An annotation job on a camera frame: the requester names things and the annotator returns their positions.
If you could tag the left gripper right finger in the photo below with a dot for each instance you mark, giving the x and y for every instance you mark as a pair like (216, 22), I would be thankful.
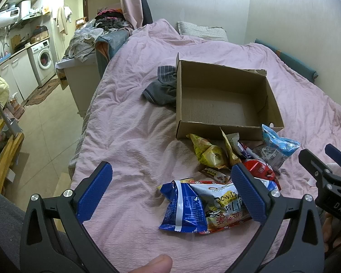
(289, 237)

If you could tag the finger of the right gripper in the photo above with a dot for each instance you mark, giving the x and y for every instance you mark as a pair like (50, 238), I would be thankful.
(315, 167)
(334, 153)

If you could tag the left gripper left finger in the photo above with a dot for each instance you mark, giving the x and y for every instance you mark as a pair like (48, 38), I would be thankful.
(54, 238)

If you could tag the light blue white snack bag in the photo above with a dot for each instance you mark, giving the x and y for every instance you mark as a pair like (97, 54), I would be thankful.
(275, 150)

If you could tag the red snack bag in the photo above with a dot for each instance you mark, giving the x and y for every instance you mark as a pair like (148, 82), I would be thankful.
(261, 170)

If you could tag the white yellow PanPan chip bag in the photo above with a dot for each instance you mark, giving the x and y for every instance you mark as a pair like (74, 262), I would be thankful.
(223, 206)

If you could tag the right hand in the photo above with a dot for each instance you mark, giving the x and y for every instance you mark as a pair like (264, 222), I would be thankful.
(331, 230)

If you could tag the left hand thumb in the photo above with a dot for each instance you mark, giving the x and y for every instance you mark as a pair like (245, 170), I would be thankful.
(161, 264)

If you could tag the pink bed duvet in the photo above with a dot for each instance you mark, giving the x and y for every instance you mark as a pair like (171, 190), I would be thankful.
(138, 139)

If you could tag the brown small snack packet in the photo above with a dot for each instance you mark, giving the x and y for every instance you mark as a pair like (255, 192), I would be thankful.
(216, 175)

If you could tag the teal bolster cushion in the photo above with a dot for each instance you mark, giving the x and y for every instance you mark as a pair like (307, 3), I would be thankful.
(292, 62)

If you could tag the floor rug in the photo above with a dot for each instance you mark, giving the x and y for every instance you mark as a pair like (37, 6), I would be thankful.
(42, 93)

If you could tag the white storage cabinet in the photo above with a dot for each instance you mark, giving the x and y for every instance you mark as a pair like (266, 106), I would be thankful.
(83, 79)

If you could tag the open cardboard box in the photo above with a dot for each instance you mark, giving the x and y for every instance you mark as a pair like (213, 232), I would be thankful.
(212, 100)

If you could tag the white kitchen cabinets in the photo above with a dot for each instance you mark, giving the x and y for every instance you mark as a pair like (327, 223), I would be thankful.
(17, 71)

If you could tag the dark grey clothing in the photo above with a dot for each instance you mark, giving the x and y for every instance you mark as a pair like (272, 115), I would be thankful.
(162, 91)

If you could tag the white washing machine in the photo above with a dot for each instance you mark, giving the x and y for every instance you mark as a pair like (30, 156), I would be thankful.
(41, 60)

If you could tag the pile of clothes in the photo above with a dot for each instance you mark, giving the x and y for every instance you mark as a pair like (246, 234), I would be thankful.
(83, 41)

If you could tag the white pillow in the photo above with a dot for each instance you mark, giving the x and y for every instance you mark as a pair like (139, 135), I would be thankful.
(206, 33)

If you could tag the white water heater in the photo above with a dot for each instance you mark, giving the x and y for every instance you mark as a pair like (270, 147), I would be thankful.
(9, 17)

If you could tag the pink curtain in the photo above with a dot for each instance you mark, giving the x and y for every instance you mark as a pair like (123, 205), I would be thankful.
(133, 13)

